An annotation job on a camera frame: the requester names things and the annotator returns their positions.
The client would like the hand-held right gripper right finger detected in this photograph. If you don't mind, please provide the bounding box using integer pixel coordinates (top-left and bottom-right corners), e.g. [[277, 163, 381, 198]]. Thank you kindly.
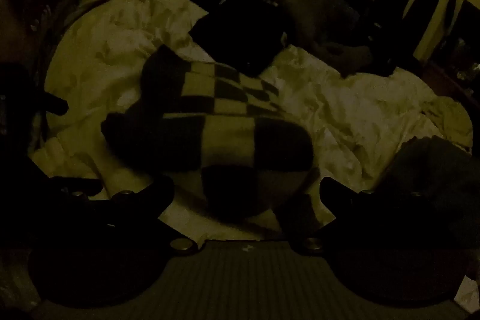
[[288, 177, 456, 255]]

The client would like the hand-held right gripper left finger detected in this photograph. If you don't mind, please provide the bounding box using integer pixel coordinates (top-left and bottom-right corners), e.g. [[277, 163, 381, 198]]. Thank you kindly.
[[50, 175, 199, 255]]

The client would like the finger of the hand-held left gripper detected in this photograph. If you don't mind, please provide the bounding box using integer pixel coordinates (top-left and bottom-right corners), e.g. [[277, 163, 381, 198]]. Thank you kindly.
[[39, 92, 70, 117]]

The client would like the checkered knit sweater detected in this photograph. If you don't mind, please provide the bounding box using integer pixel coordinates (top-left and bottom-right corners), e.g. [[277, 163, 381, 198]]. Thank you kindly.
[[101, 44, 323, 221]]

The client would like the white crumpled duvet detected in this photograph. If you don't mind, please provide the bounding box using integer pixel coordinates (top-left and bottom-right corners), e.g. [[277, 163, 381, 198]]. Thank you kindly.
[[32, 0, 474, 242]]

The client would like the dark green cloth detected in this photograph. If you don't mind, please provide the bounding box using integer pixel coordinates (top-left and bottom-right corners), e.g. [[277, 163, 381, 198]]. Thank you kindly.
[[375, 136, 480, 249]]

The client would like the grey cloth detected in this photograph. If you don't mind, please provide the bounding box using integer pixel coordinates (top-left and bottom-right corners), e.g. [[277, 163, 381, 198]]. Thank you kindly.
[[296, 0, 394, 77]]

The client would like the black cloth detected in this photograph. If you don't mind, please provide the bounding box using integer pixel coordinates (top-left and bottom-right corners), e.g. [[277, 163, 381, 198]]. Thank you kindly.
[[178, 0, 297, 77]]

